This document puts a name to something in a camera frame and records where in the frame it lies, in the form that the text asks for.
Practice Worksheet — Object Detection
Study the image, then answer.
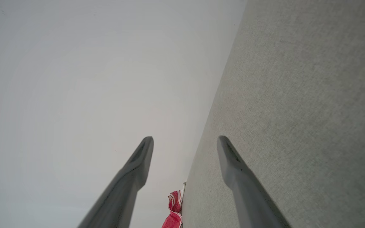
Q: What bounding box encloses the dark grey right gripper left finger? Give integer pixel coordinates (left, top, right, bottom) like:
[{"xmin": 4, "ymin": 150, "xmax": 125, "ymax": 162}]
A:
[{"xmin": 77, "ymin": 136, "xmax": 154, "ymax": 228}]

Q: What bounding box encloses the red and white basketball jersey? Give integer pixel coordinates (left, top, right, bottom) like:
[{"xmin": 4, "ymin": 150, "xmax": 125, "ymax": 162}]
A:
[{"xmin": 161, "ymin": 182, "xmax": 186, "ymax": 228}]

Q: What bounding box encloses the grey fabric sofa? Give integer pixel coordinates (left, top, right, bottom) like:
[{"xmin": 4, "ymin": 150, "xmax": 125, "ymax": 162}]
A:
[{"xmin": 181, "ymin": 0, "xmax": 365, "ymax": 228}]

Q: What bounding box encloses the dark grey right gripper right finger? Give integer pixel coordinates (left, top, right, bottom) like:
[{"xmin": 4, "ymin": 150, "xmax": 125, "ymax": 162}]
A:
[{"xmin": 217, "ymin": 136, "xmax": 292, "ymax": 228}]

